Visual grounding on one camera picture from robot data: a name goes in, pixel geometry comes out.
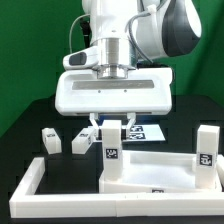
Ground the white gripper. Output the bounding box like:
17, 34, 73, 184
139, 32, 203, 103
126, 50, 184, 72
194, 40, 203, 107
55, 46, 173, 138

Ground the white desk top tray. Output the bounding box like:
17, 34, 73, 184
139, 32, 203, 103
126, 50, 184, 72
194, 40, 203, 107
99, 150, 222, 193

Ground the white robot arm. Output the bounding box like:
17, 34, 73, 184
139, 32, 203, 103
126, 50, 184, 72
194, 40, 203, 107
55, 0, 202, 125

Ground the fiducial marker sheet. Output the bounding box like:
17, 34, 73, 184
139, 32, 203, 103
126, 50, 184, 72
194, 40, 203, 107
121, 124, 165, 142

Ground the white L-shaped fence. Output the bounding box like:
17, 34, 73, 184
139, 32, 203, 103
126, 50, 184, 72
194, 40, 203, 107
9, 157, 224, 218

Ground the white camera cable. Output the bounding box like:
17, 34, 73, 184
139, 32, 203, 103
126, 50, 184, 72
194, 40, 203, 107
68, 13, 90, 56

